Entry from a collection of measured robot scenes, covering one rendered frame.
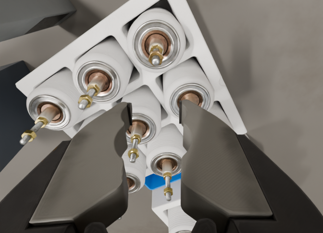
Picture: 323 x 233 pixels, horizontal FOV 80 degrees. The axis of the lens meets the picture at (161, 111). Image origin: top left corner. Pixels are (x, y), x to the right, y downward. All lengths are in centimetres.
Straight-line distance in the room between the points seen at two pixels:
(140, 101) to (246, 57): 37
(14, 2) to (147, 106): 27
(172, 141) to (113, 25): 27
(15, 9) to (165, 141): 35
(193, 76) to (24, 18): 29
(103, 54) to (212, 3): 34
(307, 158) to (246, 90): 44
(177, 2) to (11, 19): 26
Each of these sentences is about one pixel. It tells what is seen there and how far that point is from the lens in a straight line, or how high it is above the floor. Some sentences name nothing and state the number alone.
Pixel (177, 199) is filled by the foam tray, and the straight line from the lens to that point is 69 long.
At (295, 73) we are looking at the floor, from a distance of 74.
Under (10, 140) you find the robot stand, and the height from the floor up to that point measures 20.
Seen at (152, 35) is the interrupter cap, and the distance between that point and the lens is 32.
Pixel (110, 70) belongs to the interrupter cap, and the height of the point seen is 25.
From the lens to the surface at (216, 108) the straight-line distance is 47.
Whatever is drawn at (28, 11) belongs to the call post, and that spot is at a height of 20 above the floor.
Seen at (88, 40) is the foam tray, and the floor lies 18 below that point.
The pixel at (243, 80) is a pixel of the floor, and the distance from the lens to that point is 67.
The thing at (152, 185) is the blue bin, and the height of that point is 10.
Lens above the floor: 57
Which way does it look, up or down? 59 degrees down
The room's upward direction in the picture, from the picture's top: 178 degrees clockwise
